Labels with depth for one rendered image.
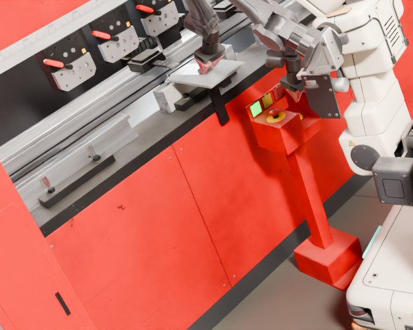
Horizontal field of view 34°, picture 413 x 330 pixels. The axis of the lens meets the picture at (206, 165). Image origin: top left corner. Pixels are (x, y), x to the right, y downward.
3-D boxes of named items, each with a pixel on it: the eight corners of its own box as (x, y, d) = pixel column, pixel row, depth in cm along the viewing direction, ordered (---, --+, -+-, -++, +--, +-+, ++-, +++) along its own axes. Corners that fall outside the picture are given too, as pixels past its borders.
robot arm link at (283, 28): (292, 42, 185) (302, 27, 186) (261, 24, 187) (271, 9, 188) (291, 54, 194) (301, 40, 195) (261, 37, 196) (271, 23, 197)
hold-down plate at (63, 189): (48, 209, 225) (44, 202, 223) (40, 205, 229) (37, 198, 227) (116, 160, 238) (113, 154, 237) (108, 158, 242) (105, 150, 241)
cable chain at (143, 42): (131, 57, 287) (128, 49, 286) (124, 56, 292) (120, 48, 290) (193, 18, 304) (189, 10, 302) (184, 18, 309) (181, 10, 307)
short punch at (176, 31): (164, 55, 252) (156, 32, 247) (162, 54, 253) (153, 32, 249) (183, 42, 257) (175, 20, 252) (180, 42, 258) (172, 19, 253)
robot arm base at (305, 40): (314, 46, 180) (332, 26, 187) (289, 32, 181) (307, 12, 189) (304, 69, 186) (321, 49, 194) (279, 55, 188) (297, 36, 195)
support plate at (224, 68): (211, 88, 234) (210, 86, 234) (166, 81, 254) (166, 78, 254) (245, 64, 243) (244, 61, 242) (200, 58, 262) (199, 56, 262)
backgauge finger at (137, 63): (166, 76, 259) (162, 65, 257) (130, 71, 279) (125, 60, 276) (189, 61, 265) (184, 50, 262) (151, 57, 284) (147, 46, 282)
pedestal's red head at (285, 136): (288, 155, 244) (275, 114, 236) (259, 146, 257) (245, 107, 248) (323, 127, 253) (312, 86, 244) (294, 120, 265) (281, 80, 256)
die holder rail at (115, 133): (29, 213, 226) (16, 191, 222) (21, 209, 231) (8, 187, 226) (138, 135, 249) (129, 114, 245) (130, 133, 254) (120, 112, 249)
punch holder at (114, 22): (109, 65, 233) (90, 22, 225) (97, 63, 240) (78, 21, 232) (141, 45, 240) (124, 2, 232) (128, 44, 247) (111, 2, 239)
